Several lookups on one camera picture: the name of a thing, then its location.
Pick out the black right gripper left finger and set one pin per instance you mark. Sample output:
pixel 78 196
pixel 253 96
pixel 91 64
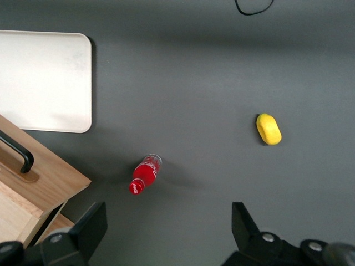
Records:
pixel 83 238

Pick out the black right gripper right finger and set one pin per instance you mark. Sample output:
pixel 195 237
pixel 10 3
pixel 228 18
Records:
pixel 249 243

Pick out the wooden drawer with keyhole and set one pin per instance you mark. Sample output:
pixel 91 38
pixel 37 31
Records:
pixel 52 177

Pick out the wooden drawer cabinet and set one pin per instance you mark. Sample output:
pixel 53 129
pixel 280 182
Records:
pixel 58 227

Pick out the red cola bottle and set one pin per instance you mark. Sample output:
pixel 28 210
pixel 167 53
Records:
pixel 145 173

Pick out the yellow lemon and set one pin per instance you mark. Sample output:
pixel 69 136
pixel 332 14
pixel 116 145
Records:
pixel 269 128

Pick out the beige plastic tray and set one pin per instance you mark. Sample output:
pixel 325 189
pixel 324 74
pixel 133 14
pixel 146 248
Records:
pixel 44 80

